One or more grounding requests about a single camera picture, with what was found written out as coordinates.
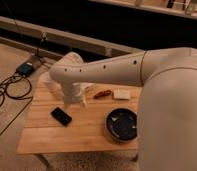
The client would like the white ceramic cup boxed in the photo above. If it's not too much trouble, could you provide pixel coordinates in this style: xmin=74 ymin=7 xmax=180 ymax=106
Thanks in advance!
xmin=39 ymin=72 xmax=62 ymax=100

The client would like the wooden table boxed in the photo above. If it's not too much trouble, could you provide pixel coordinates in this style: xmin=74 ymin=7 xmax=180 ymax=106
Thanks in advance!
xmin=17 ymin=80 xmax=141 ymax=154

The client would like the black cables left floor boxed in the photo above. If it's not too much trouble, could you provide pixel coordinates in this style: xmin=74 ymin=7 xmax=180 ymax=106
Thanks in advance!
xmin=0 ymin=31 xmax=65 ymax=144

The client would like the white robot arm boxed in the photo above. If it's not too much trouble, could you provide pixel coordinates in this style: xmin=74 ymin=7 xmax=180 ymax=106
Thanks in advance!
xmin=50 ymin=48 xmax=197 ymax=171

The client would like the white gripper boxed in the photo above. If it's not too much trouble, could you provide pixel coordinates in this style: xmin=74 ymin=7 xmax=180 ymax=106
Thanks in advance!
xmin=61 ymin=83 xmax=86 ymax=108

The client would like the white sponge block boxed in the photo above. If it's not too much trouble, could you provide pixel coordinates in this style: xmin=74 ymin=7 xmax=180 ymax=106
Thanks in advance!
xmin=113 ymin=89 xmax=131 ymax=100

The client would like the black power adapter box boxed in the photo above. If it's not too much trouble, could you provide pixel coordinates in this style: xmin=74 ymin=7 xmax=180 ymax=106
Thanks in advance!
xmin=16 ymin=62 xmax=35 ymax=76

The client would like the black round bowl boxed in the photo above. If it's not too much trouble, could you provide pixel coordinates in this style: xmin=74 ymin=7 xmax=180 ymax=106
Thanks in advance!
xmin=105 ymin=108 xmax=137 ymax=142

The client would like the long wooden rail beam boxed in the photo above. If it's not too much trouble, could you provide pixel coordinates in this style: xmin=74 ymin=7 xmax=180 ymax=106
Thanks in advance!
xmin=0 ymin=16 xmax=141 ymax=57

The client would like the black smartphone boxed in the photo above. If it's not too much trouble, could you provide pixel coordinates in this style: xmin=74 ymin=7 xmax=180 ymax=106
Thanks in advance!
xmin=51 ymin=107 xmax=72 ymax=126

